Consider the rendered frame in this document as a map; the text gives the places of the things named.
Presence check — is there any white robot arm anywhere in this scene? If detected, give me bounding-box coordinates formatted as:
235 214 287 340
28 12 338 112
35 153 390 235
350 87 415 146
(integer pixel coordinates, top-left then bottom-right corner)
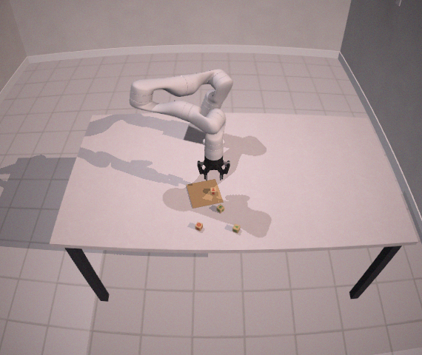
130 69 233 160

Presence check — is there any brown square mat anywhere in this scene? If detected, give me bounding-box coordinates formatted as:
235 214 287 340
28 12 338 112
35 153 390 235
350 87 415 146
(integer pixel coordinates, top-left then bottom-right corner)
187 179 223 209

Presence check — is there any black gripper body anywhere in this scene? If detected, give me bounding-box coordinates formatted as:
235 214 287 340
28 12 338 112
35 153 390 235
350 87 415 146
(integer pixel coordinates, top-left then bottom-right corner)
204 156 224 170

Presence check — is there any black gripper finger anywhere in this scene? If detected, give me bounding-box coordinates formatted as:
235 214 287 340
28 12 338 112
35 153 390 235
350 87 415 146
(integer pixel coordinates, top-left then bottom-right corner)
215 160 230 180
198 161 212 180

